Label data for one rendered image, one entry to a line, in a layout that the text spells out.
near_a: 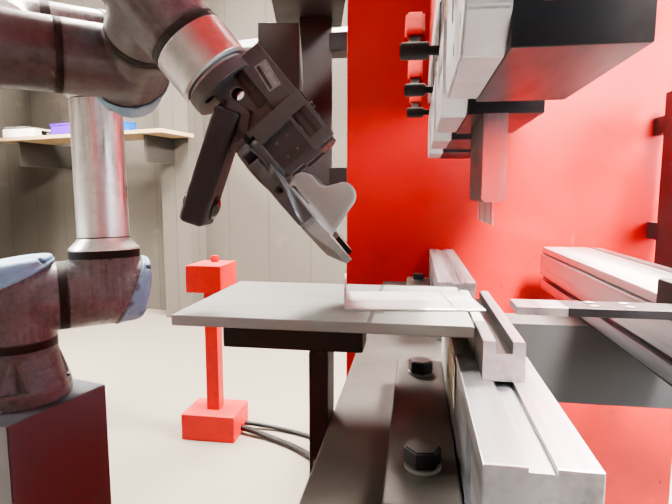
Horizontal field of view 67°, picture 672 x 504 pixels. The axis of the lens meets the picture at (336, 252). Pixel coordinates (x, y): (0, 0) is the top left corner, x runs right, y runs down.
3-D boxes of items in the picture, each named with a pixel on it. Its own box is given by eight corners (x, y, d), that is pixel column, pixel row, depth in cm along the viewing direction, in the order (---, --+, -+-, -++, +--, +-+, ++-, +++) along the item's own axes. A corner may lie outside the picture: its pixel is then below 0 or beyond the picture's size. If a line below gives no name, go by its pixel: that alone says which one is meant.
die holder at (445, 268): (428, 285, 130) (429, 248, 129) (452, 286, 129) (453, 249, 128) (436, 340, 81) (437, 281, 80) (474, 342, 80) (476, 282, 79)
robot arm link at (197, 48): (145, 61, 45) (177, 80, 53) (179, 101, 45) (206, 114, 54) (207, 3, 44) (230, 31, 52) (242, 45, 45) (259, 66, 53)
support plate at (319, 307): (239, 288, 63) (239, 280, 63) (456, 295, 59) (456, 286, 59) (171, 325, 45) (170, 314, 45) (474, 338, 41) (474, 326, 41)
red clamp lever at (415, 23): (402, 9, 58) (399, 47, 52) (438, 7, 58) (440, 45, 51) (402, 25, 60) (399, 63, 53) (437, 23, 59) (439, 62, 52)
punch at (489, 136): (468, 219, 54) (471, 128, 53) (488, 219, 53) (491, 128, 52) (480, 225, 44) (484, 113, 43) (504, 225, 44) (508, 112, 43)
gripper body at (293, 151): (338, 139, 45) (251, 32, 44) (266, 201, 46) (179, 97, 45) (341, 146, 53) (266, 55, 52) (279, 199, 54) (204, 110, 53)
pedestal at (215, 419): (200, 420, 250) (194, 253, 240) (248, 423, 246) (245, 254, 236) (181, 439, 230) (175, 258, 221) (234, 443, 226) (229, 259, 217)
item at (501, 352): (459, 316, 57) (460, 290, 57) (486, 317, 57) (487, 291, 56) (482, 380, 37) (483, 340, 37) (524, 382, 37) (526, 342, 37)
